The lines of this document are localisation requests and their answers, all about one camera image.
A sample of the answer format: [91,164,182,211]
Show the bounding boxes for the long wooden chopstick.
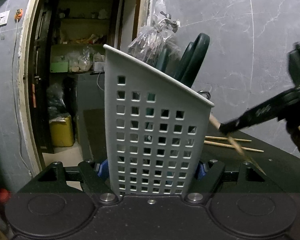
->
[209,114,266,175]

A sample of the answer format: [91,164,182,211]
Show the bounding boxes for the white perforated utensil basket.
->
[104,45,213,196]

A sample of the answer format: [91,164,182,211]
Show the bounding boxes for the green handled knife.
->
[155,48,170,73]

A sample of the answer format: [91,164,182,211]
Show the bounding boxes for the green box on shelf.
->
[50,62,69,73]

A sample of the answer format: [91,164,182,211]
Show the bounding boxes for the hanging plastic bag dark contents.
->
[127,23,181,67]

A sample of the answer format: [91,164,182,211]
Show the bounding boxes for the wall tap fixture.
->
[160,11,180,33]

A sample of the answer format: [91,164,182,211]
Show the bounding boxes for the orange wall hook ornament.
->
[14,9,23,23]

